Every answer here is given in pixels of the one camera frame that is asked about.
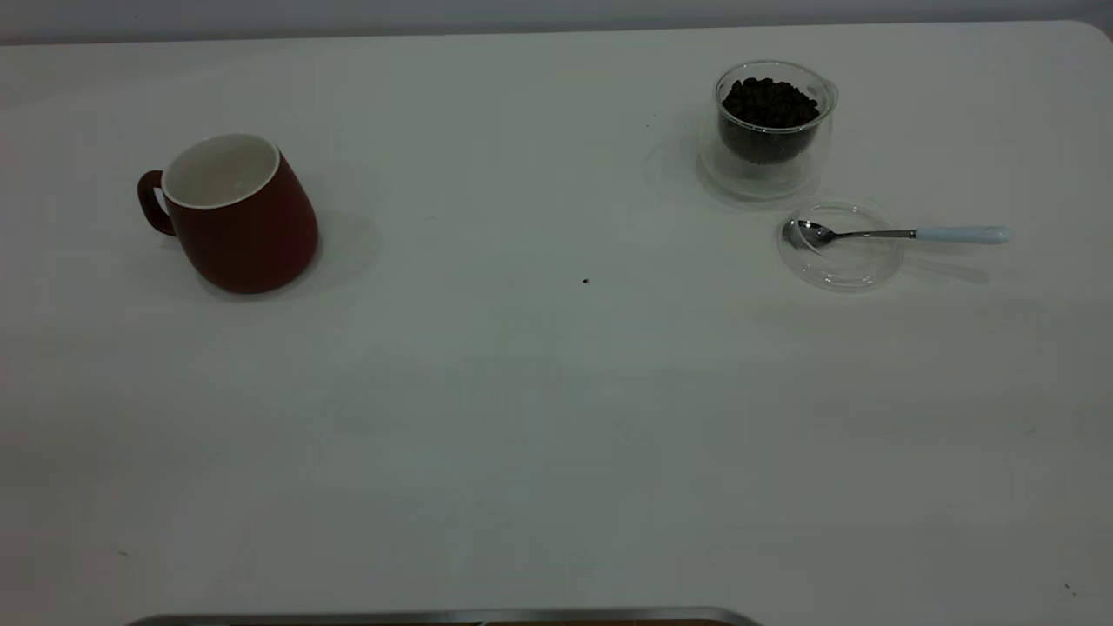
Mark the dark coffee beans pile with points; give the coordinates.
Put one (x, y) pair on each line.
(769, 109)

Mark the clear glass cup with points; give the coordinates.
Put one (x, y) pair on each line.
(765, 178)

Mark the clear round glass lid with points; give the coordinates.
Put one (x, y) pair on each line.
(848, 265)

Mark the red ceramic mug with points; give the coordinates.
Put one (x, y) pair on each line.
(252, 235)

